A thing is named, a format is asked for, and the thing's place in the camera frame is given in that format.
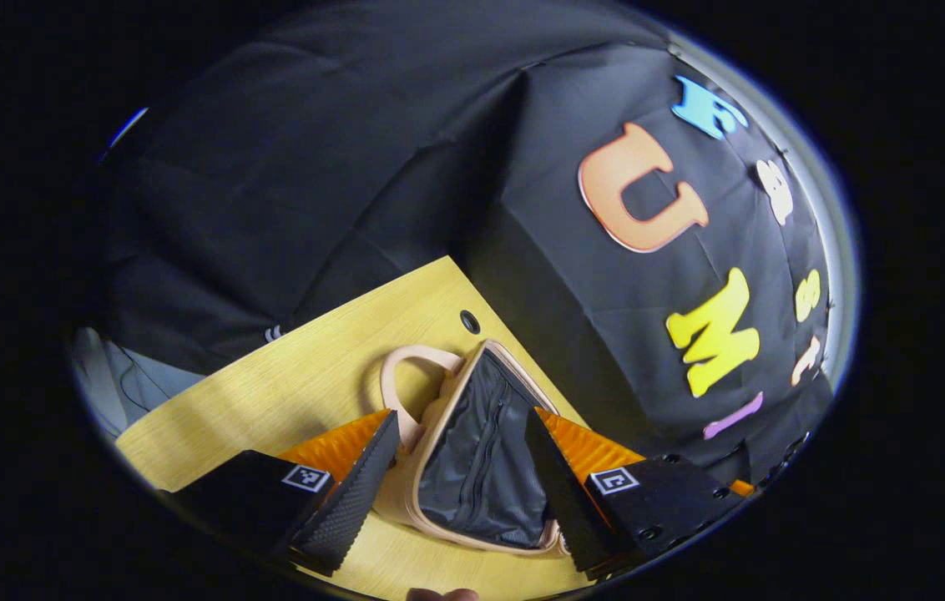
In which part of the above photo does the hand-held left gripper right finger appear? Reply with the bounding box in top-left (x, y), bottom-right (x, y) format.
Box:
top-left (524, 407), bottom-right (757, 583)

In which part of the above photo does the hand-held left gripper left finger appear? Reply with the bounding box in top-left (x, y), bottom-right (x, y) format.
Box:
top-left (159, 407), bottom-right (402, 578)

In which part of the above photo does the pink suitcase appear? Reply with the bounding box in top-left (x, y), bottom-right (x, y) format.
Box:
top-left (375, 338), bottom-right (571, 558)

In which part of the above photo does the black backdrop cloth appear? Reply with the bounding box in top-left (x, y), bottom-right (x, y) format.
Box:
top-left (97, 0), bottom-right (836, 489)

